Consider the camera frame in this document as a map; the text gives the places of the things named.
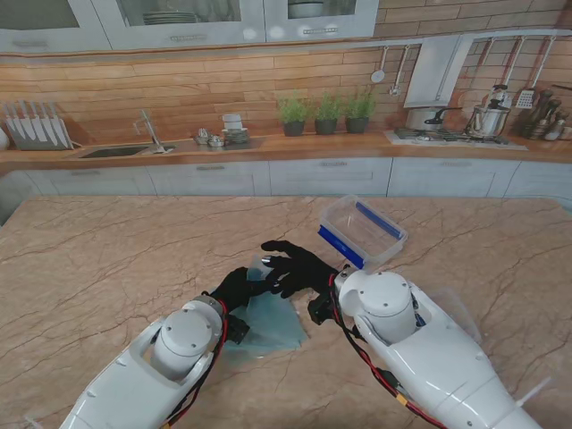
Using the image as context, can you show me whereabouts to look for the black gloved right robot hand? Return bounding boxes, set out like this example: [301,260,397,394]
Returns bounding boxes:
[260,240,339,299]

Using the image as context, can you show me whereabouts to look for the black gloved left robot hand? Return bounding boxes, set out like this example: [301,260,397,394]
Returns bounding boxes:
[209,266,276,315]

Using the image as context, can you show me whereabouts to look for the clear plastic crate blue clips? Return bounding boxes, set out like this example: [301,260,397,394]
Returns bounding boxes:
[317,194,408,272]

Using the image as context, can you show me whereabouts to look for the clear plastic bag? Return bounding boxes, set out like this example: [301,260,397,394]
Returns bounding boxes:
[222,253,312,358]

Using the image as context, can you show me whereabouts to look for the clear plastic crate lid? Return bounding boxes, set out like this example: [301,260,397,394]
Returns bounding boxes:
[417,285,484,346]

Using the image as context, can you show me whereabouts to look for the printed kitchen backdrop banner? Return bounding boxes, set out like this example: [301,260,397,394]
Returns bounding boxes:
[0,0,572,227]

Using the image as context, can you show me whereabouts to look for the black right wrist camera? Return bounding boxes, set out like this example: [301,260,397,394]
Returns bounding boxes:
[307,293,337,326]

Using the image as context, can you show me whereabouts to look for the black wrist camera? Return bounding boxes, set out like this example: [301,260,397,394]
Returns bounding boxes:
[307,293,337,326]
[224,314,252,346]

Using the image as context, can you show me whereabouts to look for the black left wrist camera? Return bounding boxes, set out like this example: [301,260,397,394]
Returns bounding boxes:
[224,314,252,346]

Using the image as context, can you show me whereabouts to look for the red black left arm cable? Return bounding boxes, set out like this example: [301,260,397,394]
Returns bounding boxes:
[164,302,230,429]

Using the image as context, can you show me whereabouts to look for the red black arm cable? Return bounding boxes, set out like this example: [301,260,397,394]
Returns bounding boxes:
[164,302,230,429]
[328,273,449,429]

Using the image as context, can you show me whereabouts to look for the red black right arm cable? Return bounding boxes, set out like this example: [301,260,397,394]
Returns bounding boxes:
[328,273,449,429]

